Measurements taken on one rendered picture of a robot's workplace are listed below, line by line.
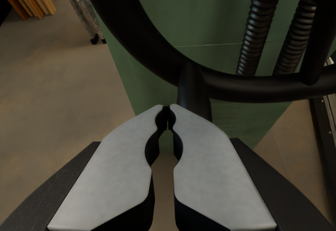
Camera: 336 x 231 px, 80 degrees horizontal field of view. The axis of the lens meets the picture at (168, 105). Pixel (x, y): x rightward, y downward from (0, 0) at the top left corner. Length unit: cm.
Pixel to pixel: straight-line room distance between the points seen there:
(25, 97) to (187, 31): 110
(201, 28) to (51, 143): 89
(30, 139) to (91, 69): 48
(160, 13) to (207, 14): 8
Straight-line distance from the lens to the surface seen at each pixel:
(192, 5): 35
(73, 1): 131
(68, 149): 104
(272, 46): 44
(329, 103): 101
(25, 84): 141
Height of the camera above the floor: 85
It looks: 57 degrees down
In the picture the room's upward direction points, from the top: 6 degrees counter-clockwise
